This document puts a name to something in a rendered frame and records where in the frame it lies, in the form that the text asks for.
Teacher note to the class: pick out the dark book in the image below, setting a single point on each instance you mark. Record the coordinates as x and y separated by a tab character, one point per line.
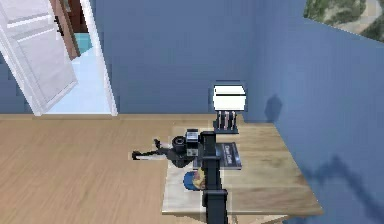
229	155

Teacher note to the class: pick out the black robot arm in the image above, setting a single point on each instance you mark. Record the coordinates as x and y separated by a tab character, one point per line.
211	173

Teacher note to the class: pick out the white shade table lamp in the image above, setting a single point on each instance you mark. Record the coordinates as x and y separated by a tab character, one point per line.
228	103

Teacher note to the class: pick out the brown room door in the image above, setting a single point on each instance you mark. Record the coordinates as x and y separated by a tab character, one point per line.
66	26

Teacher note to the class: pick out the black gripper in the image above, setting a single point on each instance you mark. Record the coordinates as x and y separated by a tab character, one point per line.
180	150

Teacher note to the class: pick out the light wooden table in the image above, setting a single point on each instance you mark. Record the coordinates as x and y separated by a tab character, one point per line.
260	173

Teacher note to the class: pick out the white room door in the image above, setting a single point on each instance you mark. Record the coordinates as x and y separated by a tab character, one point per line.
33	53

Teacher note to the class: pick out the yellow cap with blue bill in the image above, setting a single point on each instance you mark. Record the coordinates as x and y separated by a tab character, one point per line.
194	180

